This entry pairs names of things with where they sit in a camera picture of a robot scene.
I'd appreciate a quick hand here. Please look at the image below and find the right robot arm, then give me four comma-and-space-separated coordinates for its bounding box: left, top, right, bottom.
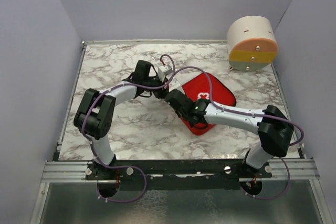
165, 89, 294, 177

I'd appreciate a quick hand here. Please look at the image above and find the aluminium frame rail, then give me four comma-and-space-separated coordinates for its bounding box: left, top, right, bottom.
41, 158, 320, 183

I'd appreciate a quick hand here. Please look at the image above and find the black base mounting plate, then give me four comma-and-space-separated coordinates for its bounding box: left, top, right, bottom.
86, 159, 271, 191

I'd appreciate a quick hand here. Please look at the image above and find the red black medicine case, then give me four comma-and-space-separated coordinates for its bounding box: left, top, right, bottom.
178, 72, 236, 136

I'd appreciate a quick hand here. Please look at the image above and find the round pastel drawer cabinet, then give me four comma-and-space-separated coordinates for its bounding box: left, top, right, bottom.
227, 16, 278, 72

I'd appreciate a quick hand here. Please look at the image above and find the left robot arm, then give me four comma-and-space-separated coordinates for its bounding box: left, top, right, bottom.
73, 60, 175, 179

